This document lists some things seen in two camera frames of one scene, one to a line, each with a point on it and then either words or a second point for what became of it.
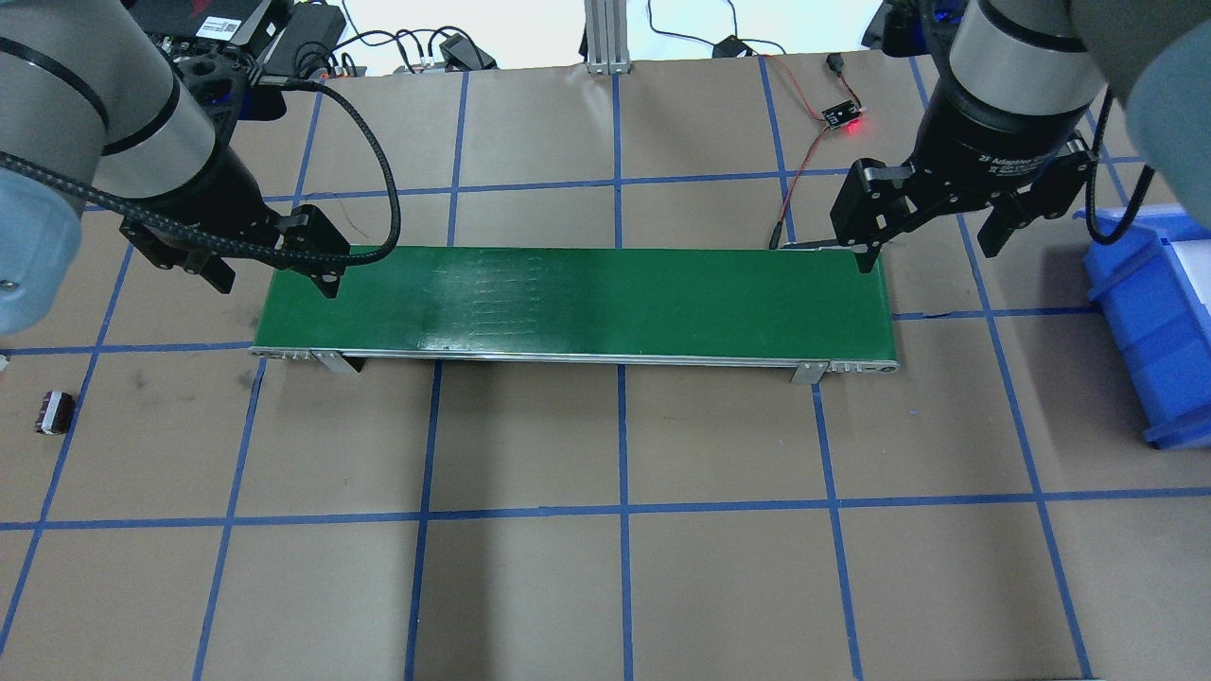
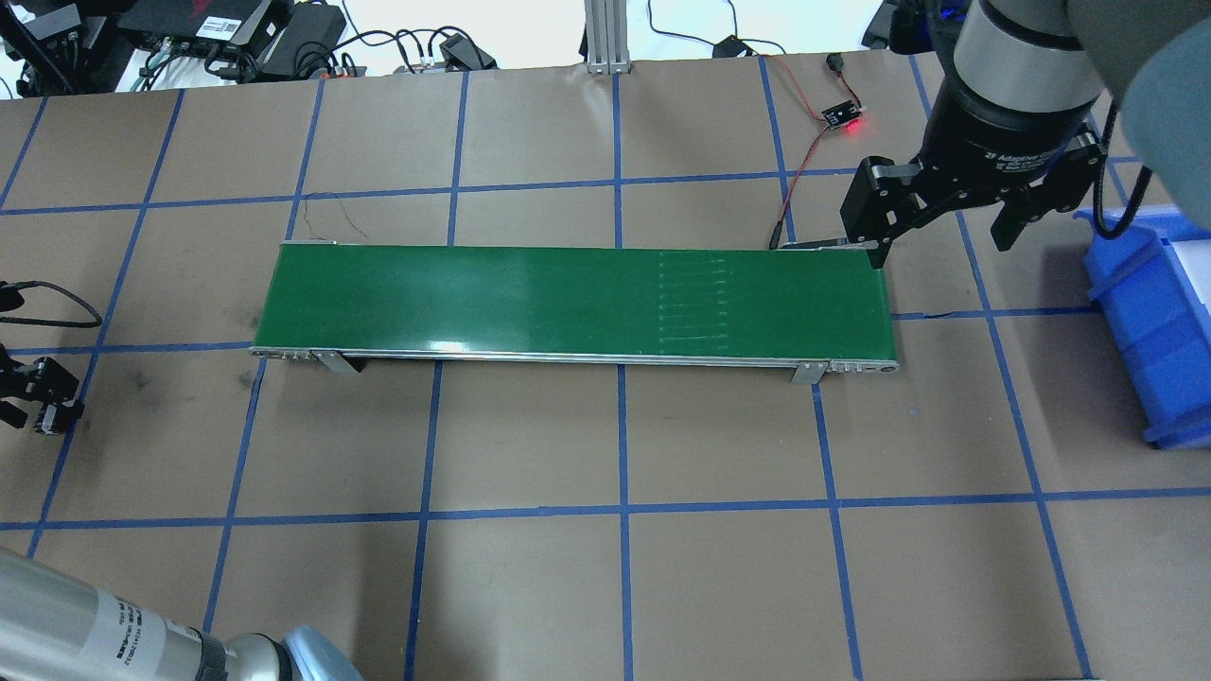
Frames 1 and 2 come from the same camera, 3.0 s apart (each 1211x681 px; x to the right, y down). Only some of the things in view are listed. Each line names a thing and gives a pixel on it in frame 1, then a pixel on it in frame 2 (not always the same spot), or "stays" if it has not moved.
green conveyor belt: x=808 y=309 stays
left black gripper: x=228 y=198 → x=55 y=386
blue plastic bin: x=1153 y=288 stays
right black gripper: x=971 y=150 stays
